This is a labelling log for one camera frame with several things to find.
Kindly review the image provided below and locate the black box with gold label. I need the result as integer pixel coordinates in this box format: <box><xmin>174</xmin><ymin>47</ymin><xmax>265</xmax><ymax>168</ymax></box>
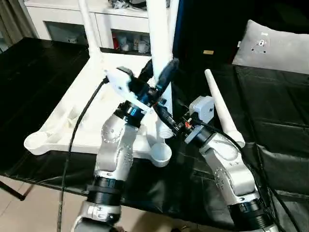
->
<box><xmin>177</xmin><ymin>0</ymin><xmax>252</xmax><ymax>66</ymax></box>

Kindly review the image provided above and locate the grey round container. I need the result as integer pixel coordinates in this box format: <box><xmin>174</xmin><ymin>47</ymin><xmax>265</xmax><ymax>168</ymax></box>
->
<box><xmin>130</xmin><ymin>0</ymin><xmax>148</xmax><ymax>10</ymax></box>

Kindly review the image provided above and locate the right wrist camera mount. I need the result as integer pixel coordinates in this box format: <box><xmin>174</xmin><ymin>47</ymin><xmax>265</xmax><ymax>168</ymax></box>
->
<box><xmin>185</xmin><ymin>96</ymin><xmax>217</xmax><ymax>143</ymax></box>

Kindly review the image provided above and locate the grey cushion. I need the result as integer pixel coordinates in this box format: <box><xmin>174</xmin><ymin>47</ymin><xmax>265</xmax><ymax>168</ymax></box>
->
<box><xmin>231</xmin><ymin>19</ymin><xmax>309</xmax><ymax>73</ymax></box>

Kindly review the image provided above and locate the black metal table frame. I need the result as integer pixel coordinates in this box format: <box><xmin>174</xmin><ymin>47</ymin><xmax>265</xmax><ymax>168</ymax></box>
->
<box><xmin>0</xmin><ymin>180</ymin><xmax>34</xmax><ymax>201</ymax></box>

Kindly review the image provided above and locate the white cabinet with glass doors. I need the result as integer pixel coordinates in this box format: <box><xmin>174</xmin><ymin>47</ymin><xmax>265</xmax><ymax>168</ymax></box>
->
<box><xmin>24</xmin><ymin>0</ymin><xmax>179</xmax><ymax>58</ymax></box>

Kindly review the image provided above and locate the brown curtain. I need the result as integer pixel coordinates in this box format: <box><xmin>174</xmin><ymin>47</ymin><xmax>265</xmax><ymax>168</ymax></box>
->
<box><xmin>0</xmin><ymin>0</ymin><xmax>37</xmax><ymax>53</ymax></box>

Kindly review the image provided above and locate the white plastic table leg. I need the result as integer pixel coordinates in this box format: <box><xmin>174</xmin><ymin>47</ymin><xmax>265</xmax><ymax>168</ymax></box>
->
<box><xmin>78</xmin><ymin>0</ymin><xmax>103</xmax><ymax>63</ymax></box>
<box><xmin>166</xmin><ymin>0</ymin><xmax>179</xmax><ymax>60</ymax></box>
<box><xmin>146</xmin><ymin>0</ymin><xmax>175</xmax><ymax>140</ymax></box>
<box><xmin>204</xmin><ymin>69</ymin><xmax>246</xmax><ymax>145</ymax></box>

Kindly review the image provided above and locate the white plastic table top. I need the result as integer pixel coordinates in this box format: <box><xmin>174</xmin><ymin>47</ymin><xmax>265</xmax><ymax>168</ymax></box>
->
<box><xmin>23</xmin><ymin>54</ymin><xmax>172</xmax><ymax>168</ymax></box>

